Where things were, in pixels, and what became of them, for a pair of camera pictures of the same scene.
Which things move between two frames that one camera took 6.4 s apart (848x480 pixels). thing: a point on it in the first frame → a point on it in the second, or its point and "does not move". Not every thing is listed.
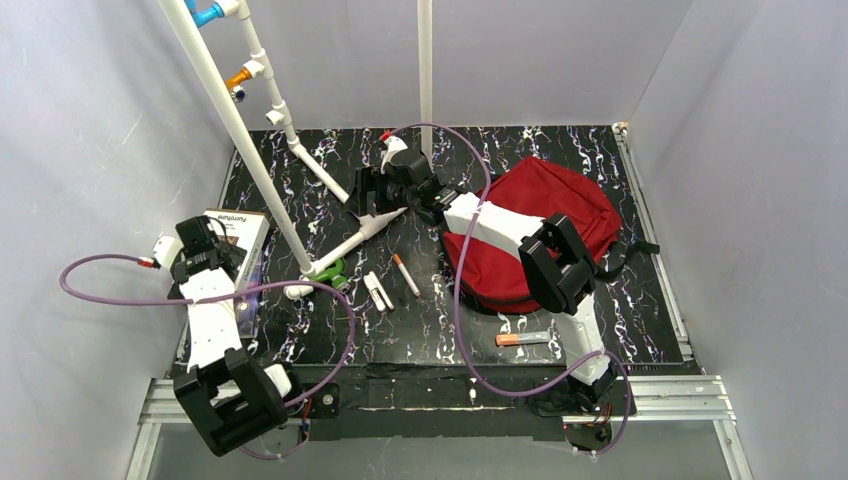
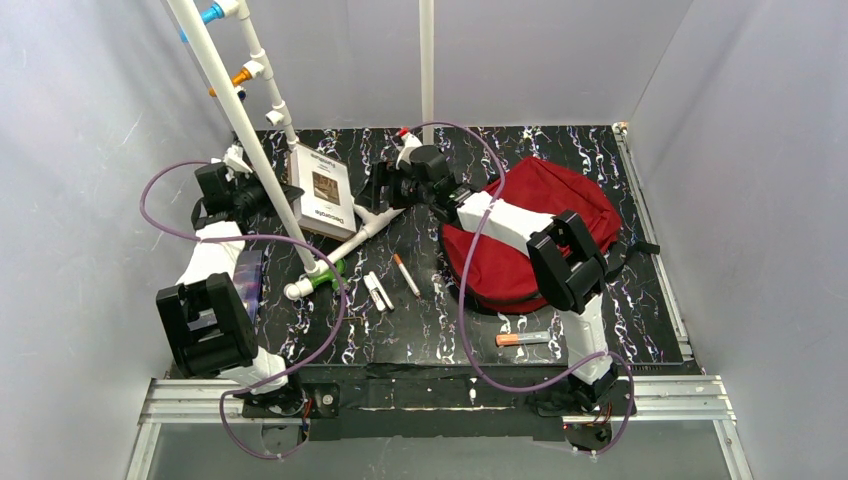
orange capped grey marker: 520,339 does not move
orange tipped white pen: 398,260 does not move
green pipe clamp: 334,274 does not move
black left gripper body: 216,258 → 258,196
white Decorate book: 245,228 → 326,206
